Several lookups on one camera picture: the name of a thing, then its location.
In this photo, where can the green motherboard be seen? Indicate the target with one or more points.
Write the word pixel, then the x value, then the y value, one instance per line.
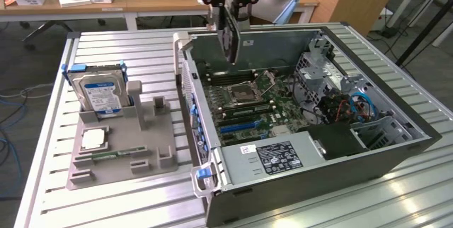
pixel 279 111

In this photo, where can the white table frame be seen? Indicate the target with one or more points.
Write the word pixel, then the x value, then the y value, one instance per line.
pixel 406 0

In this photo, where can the blue card retention latch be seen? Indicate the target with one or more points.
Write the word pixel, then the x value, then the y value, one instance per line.
pixel 193 112

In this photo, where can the blue case release latch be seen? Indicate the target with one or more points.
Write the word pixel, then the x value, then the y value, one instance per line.
pixel 202 173

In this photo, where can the silver power supply unit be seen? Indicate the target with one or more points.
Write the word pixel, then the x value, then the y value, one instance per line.
pixel 269 156

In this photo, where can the green RAM stick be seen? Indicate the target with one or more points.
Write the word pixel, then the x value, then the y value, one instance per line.
pixel 112 154
pixel 247 110

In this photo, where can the black slanted pole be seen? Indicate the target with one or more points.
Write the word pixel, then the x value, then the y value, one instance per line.
pixel 424 31

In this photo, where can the grey plastic parts rack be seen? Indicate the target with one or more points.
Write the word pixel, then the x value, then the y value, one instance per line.
pixel 142 145

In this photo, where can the silver CPU chip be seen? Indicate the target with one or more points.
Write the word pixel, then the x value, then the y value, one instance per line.
pixel 94 139

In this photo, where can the hard disk blue caddy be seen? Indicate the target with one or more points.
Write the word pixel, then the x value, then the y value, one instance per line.
pixel 99 92

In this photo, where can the blue expansion slot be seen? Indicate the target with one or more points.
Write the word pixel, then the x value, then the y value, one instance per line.
pixel 238 127

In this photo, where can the black chair base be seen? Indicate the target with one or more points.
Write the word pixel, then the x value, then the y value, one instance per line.
pixel 46 30

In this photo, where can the wooden desk white frame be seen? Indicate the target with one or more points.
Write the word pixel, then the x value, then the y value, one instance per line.
pixel 142 2

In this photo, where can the silver CPU socket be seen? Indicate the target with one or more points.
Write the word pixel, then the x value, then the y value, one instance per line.
pixel 243 92

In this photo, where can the dark table corner cap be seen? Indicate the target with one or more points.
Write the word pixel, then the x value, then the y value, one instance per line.
pixel 74 35

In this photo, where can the open black PC case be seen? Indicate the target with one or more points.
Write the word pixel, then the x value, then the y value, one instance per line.
pixel 318 185

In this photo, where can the black floor box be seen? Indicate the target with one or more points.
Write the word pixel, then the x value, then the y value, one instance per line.
pixel 389 33

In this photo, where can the silver disk bay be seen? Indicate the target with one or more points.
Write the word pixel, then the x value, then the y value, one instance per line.
pixel 385 132

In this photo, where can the perforated silver drive cage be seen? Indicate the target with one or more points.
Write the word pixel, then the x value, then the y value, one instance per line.
pixel 318 74

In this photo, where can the silver chipset heatsink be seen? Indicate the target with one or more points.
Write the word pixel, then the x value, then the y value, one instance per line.
pixel 281 130

